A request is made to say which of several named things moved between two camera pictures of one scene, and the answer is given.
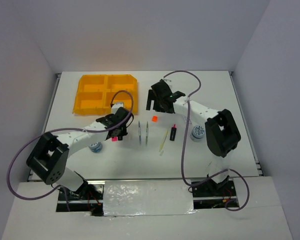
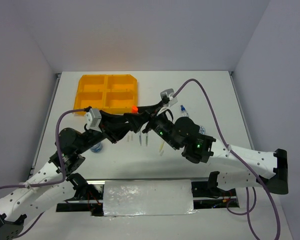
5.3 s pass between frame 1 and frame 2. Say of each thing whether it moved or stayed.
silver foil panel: stayed
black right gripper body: moved
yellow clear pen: stayed
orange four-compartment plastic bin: stayed
